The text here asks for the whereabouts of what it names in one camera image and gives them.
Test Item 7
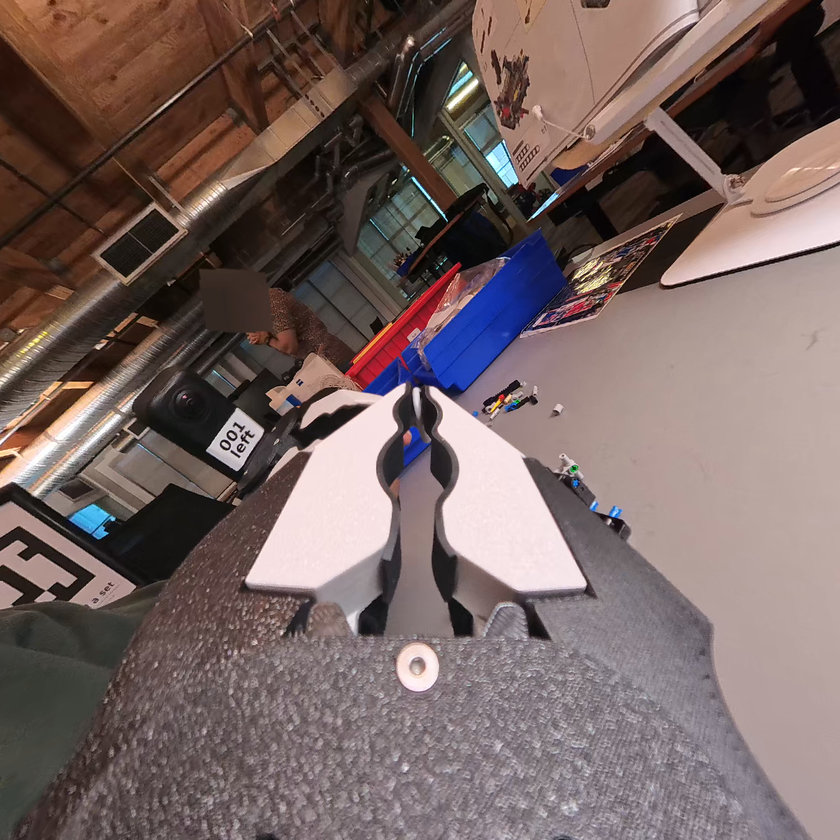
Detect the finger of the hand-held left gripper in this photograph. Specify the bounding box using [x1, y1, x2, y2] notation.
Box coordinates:
[303, 391, 388, 417]
[301, 420, 362, 455]

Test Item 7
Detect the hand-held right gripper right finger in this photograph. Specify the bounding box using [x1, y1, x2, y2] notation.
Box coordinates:
[424, 385, 589, 635]

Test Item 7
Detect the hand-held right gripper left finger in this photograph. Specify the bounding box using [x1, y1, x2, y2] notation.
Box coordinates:
[244, 385, 414, 636]

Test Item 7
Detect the lego car chassis assembly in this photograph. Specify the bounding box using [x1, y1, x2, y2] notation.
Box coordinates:
[551, 453, 632, 540]

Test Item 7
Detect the pile of small lego pieces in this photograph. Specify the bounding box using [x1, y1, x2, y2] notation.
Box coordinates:
[482, 379, 542, 419]

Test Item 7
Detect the plastic bag of lego parts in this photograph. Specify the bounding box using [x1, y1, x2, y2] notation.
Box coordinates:
[425, 256, 513, 349]

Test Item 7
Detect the red plastic bin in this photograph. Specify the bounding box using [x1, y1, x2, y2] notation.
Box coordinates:
[344, 262, 463, 395]

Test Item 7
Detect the small blue plastic bin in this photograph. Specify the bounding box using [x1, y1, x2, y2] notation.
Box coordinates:
[394, 367, 437, 468]

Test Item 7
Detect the large blue plastic bin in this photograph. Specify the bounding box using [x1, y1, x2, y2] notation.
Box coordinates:
[420, 230, 568, 395]

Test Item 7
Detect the ceiling air vent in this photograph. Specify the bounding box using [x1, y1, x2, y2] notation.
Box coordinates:
[91, 202, 190, 285]

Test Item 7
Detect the silver ventilation duct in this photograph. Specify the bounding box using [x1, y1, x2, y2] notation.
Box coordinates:
[26, 315, 217, 500]
[0, 164, 277, 421]

